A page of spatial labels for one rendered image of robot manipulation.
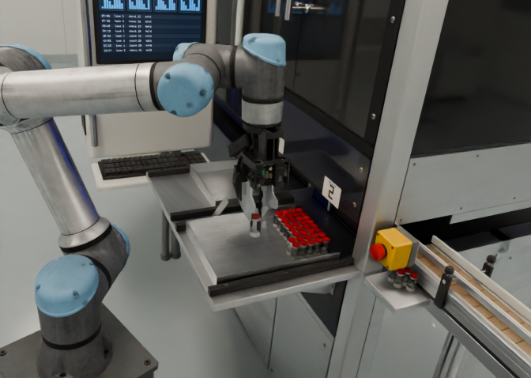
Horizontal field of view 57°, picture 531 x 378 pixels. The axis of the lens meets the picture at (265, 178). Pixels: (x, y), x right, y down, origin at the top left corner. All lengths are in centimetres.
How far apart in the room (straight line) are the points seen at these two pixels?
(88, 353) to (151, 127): 109
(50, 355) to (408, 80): 92
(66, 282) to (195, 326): 140
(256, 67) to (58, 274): 55
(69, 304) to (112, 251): 17
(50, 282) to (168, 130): 110
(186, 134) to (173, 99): 130
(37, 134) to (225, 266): 54
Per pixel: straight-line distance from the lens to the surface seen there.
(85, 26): 178
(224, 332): 234
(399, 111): 111
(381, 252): 118
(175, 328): 236
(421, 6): 107
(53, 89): 83
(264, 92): 85
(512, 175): 150
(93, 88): 80
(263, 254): 131
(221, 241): 135
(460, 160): 131
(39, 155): 105
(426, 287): 130
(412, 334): 164
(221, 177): 167
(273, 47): 84
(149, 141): 200
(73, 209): 108
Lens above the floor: 165
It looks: 27 degrees down
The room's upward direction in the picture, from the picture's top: 6 degrees clockwise
